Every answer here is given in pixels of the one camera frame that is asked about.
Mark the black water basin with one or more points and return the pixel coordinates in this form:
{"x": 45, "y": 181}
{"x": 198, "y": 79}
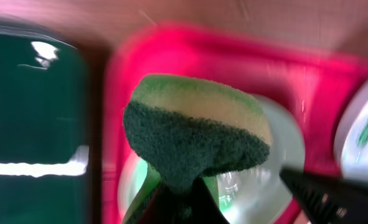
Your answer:
{"x": 43, "y": 128}

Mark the red plastic tray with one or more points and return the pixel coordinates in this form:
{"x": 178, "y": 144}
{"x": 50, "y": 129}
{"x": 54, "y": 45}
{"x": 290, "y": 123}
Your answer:
{"x": 314, "y": 86}

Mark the white plate stained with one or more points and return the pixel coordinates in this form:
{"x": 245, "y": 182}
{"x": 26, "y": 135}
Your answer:
{"x": 351, "y": 139}
{"x": 256, "y": 195}

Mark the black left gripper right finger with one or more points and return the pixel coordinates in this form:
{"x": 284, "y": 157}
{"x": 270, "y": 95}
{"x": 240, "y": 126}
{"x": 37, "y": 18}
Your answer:
{"x": 328, "y": 200}

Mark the green yellow sponge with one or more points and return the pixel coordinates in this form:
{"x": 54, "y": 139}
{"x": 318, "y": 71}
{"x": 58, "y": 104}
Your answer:
{"x": 188, "y": 128}

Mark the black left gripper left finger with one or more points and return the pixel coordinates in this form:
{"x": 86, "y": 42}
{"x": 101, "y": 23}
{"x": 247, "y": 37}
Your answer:
{"x": 195, "y": 207}

